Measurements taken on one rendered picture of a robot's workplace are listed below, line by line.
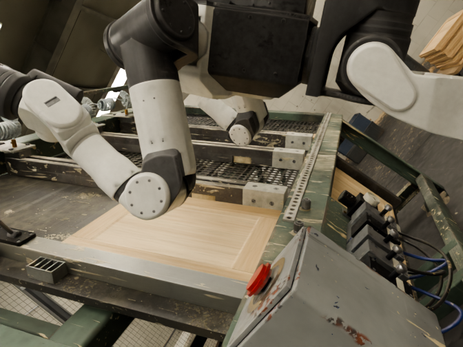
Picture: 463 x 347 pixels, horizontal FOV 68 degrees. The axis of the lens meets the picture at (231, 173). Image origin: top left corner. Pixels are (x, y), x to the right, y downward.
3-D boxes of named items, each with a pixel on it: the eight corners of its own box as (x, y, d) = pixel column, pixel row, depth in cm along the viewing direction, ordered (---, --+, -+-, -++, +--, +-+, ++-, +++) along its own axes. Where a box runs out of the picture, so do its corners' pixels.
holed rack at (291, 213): (293, 222, 87) (294, 220, 87) (282, 221, 88) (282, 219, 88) (331, 113, 234) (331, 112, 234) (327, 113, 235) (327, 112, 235)
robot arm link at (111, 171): (91, 162, 69) (161, 227, 68) (59, 162, 59) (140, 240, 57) (125, 122, 67) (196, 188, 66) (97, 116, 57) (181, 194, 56)
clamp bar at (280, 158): (301, 172, 137) (306, 112, 129) (63, 145, 172) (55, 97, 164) (304, 164, 146) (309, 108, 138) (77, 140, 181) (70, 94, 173)
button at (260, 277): (278, 288, 33) (260, 275, 34) (255, 312, 35) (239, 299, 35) (284, 265, 37) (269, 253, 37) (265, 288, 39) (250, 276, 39)
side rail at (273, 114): (322, 131, 232) (324, 115, 228) (176, 120, 265) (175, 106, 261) (323, 129, 239) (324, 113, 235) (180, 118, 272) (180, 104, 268)
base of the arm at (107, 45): (220, 56, 61) (204, -8, 60) (165, 54, 51) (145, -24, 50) (167, 82, 71) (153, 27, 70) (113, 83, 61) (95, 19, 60)
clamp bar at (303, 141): (310, 151, 164) (314, 101, 155) (102, 132, 199) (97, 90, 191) (312, 146, 173) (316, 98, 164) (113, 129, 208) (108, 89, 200)
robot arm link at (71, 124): (24, 118, 65) (74, 166, 64) (12, 89, 57) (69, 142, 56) (54, 100, 68) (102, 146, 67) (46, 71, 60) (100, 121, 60)
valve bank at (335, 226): (499, 352, 50) (361, 254, 52) (426, 397, 56) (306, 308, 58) (430, 209, 95) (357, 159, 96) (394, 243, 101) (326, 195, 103)
